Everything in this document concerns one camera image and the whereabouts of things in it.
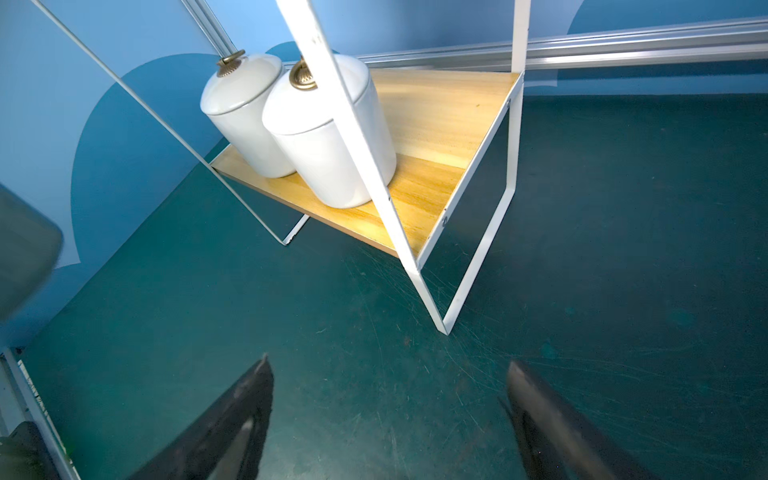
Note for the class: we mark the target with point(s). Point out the horizontal aluminium back rail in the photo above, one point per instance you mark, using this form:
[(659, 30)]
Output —
[(706, 42)]

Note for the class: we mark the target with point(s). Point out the white tea canister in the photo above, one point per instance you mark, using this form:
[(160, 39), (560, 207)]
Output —
[(299, 118), (234, 99)]

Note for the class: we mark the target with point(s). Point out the teal tea canister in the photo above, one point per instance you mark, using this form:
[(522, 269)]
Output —
[(30, 247)]

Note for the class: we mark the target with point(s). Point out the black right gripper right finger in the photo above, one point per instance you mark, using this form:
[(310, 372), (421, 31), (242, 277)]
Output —
[(554, 440)]

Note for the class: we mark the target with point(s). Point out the left aluminium corner post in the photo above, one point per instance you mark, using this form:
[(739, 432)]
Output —
[(211, 27)]

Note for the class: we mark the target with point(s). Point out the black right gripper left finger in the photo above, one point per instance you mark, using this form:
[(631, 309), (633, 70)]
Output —
[(227, 440)]

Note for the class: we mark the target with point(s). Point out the white metal wooden shelf rack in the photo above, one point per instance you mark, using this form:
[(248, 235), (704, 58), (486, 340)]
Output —
[(442, 124)]

